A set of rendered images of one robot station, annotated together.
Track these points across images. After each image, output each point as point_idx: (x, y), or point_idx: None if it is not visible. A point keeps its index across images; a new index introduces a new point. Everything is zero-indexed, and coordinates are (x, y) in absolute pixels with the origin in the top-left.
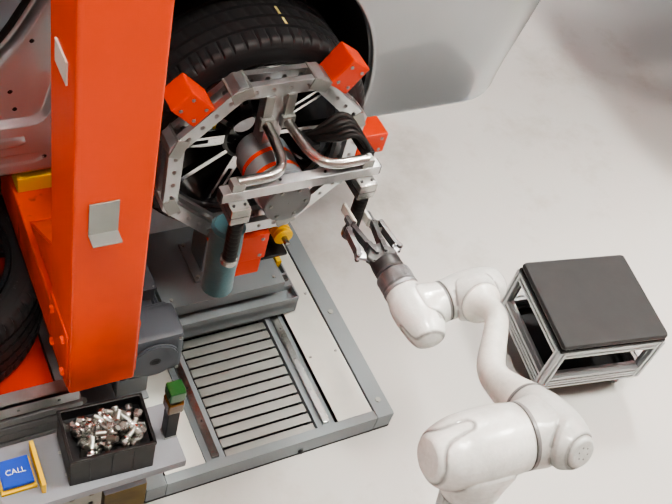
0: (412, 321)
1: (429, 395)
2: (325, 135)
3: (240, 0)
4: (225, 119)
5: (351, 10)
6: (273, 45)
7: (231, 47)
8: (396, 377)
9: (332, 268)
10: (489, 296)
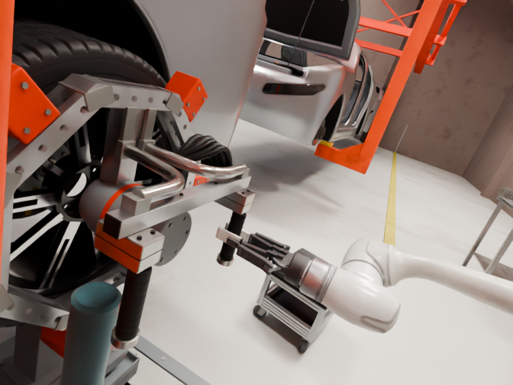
0: (378, 305)
1: (256, 384)
2: (194, 153)
3: (52, 24)
4: (59, 167)
5: None
6: (116, 54)
7: (63, 43)
8: (229, 384)
9: (141, 326)
10: (404, 253)
